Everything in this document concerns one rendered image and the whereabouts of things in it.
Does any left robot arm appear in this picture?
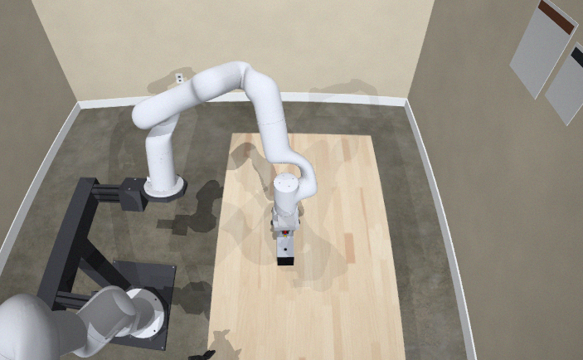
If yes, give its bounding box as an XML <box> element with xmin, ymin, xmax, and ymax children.
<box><xmin>132</xmin><ymin>61</ymin><xmax>318</xmax><ymax>231</ymax></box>

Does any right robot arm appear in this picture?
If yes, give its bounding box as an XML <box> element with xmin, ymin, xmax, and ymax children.
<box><xmin>0</xmin><ymin>285</ymin><xmax>164</xmax><ymax>360</ymax></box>

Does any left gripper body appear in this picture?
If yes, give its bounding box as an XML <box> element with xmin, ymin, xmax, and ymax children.
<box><xmin>272</xmin><ymin>206</ymin><xmax>299</xmax><ymax>225</ymax></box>

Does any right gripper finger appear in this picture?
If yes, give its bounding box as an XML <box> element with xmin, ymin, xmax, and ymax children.
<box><xmin>188</xmin><ymin>350</ymin><xmax>216</xmax><ymax>360</ymax></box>

